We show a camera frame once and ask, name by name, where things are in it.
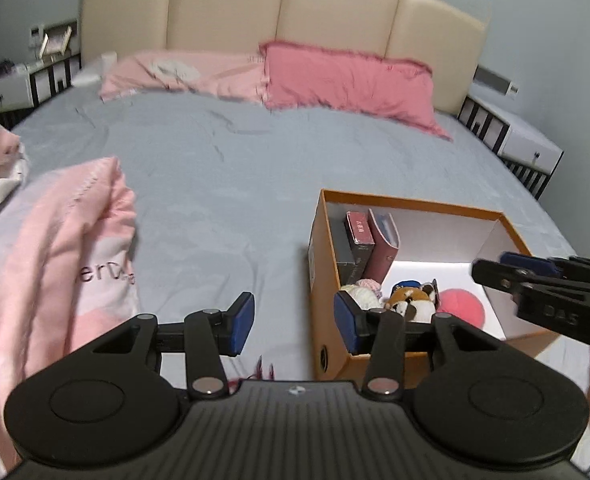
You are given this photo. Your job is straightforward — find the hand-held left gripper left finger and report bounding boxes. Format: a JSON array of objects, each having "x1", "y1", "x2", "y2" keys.
[{"x1": 95, "y1": 291, "x2": 256, "y2": 397}]

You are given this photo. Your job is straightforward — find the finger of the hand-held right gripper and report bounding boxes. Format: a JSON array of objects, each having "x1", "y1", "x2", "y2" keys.
[
  {"x1": 499, "y1": 251, "x2": 590, "y2": 288},
  {"x1": 472, "y1": 259, "x2": 566, "y2": 304}
]

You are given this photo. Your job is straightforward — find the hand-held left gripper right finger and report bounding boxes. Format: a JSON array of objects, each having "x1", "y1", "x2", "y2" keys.
[{"x1": 334, "y1": 291, "x2": 498, "y2": 398}]

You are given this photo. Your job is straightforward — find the orange cardboard box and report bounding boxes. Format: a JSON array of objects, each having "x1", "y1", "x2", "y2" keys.
[{"x1": 307, "y1": 189, "x2": 561, "y2": 395}]

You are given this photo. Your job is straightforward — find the pastel yarn plush toy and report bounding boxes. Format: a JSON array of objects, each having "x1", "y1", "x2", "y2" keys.
[{"x1": 339, "y1": 279, "x2": 383, "y2": 312}]

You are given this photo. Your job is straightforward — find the pink plush ball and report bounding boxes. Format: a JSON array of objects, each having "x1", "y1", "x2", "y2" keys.
[{"x1": 436, "y1": 287, "x2": 487, "y2": 332}]

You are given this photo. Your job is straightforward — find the orange fox plush toy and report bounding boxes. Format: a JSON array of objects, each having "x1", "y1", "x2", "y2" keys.
[{"x1": 384, "y1": 281, "x2": 442, "y2": 323}]

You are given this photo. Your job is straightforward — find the red fluffy tassel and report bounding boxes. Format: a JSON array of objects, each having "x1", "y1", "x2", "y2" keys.
[{"x1": 226, "y1": 354, "x2": 277, "y2": 394}]

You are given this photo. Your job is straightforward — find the black white nightstand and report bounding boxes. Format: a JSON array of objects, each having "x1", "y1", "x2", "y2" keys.
[
  {"x1": 456, "y1": 94, "x2": 566, "y2": 202},
  {"x1": 0, "y1": 52, "x2": 84, "y2": 128}
]

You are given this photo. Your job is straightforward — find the grey bed sheet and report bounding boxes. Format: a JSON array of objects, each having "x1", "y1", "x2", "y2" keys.
[{"x1": 0, "y1": 55, "x2": 590, "y2": 463}]

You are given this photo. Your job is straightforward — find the pink quilt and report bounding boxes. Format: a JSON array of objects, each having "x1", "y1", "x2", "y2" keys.
[{"x1": 0, "y1": 156, "x2": 144, "y2": 477}]

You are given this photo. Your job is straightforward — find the dark pink pillow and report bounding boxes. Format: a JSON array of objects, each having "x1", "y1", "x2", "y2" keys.
[{"x1": 258, "y1": 41, "x2": 454, "y2": 142}]

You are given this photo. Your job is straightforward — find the light pink pillow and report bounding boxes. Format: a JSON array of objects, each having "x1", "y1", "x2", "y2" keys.
[{"x1": 98, "y1": 50, "x2": 272, "y2": 104}]

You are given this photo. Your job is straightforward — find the cream padded headboard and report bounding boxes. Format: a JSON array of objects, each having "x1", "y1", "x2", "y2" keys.
[{"x1": 79, "y1": 0, "x2": 489, "y2": 114}]

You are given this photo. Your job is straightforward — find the grey wall socket panel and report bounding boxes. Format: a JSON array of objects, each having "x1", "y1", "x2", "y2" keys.
[{"x1": 473, "y1": 65, "x2": 521, "y2": 97}]

